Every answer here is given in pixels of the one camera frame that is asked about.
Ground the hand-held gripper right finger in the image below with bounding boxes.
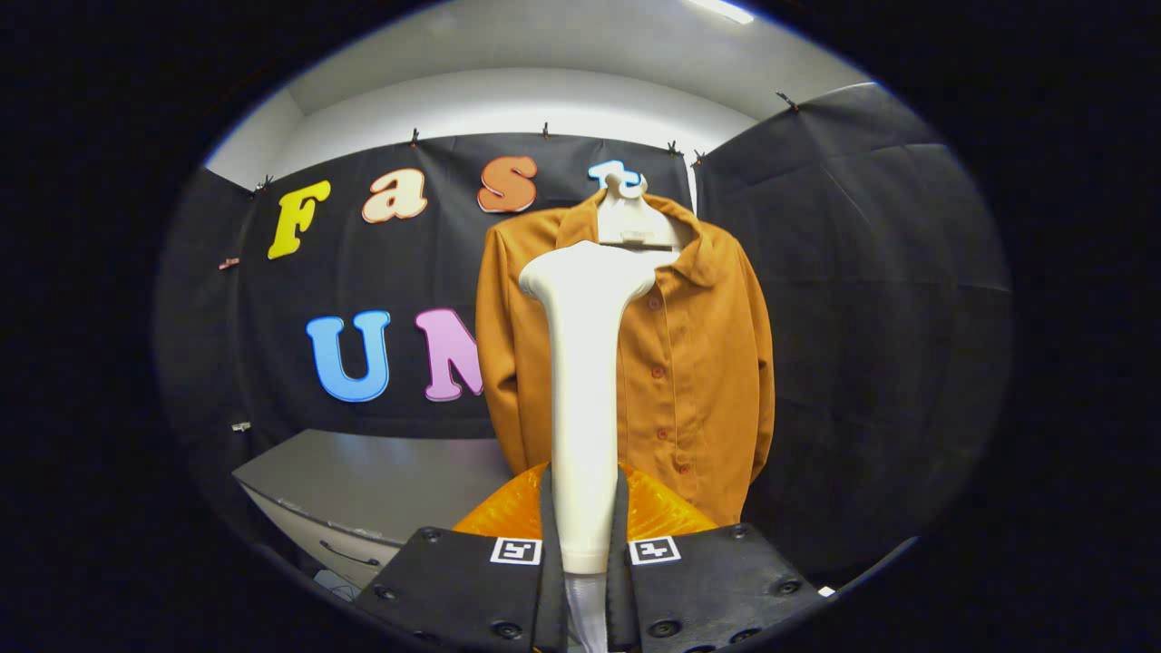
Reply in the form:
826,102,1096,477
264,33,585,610
606,461,824,653

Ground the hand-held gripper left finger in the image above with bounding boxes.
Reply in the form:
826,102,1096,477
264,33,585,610
350,461,569,653

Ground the white steamer hose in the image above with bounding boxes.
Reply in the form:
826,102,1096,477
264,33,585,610
564,573,610,653

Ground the white garment steamer head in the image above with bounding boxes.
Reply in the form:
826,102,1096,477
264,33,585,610
519,240,659,576

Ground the orange button-up shirt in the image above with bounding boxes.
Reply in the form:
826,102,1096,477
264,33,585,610
474,189,776,527

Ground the white clothes hanger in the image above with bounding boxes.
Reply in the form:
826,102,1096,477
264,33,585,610
594,172,681,250

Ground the grey cabinet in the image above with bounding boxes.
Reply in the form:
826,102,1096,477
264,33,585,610
231,428,516,590

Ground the row of black cloth clips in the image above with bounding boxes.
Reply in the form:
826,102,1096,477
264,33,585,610
252,89,801,193

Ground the long ceiling light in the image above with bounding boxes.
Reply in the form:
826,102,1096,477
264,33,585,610
685,0,756,25

